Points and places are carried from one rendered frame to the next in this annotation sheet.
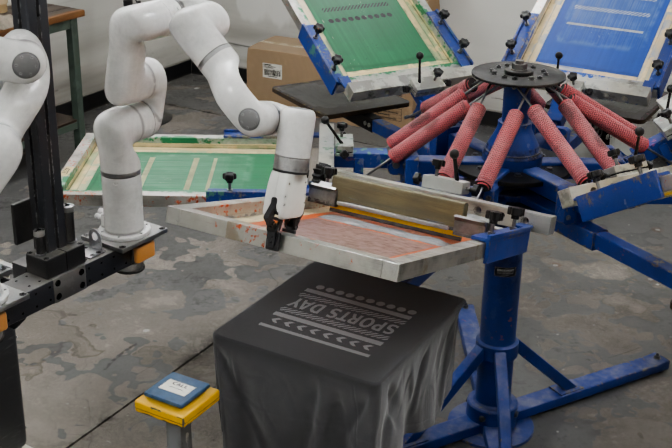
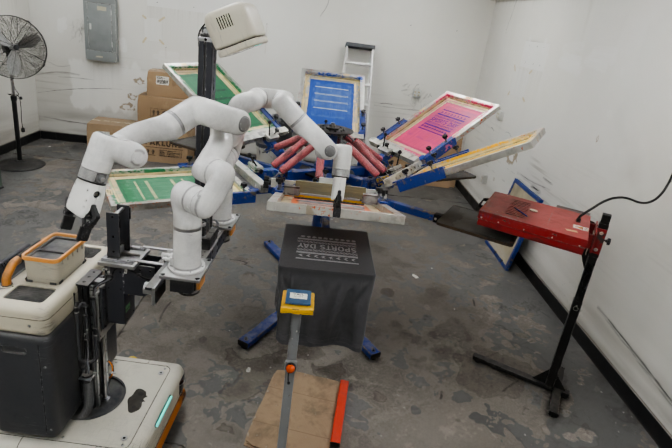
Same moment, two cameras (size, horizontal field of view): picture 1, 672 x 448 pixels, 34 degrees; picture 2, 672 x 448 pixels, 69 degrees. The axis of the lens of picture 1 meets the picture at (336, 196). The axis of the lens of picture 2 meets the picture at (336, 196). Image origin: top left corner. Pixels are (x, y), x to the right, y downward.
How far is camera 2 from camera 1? 1.30 m
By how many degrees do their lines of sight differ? 31
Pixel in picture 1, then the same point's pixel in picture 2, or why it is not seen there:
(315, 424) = (337, 302)
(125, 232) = (226, 219)
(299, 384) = (331, 283)
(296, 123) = (347, 152)
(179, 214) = (275, 204)
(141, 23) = (258, 101)
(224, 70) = (311, 126)
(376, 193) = (320, 187)
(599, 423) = not seen: hidden behind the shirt
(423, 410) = not seen: hidden behind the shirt
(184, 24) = (285, 102)
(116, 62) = not seen: hidden behind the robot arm
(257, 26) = (84, 111)
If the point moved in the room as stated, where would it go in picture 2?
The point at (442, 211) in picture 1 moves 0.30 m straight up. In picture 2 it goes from (355, 192) to (363, 138)
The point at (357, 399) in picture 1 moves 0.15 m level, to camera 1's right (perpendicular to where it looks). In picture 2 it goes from (363, 285) to (389, 279)
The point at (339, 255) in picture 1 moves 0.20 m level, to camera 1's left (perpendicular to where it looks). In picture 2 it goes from (373, 215) to (332, 220)
